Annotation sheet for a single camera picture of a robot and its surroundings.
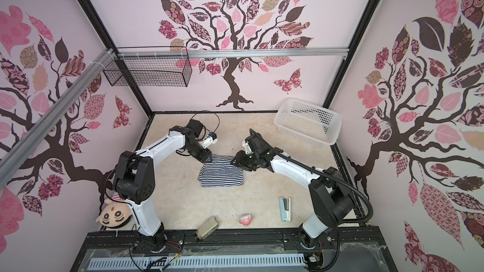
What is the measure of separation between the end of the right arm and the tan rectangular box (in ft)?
0.85

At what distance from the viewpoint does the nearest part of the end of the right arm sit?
Answer: 2.08ft

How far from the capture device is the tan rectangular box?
0.74m
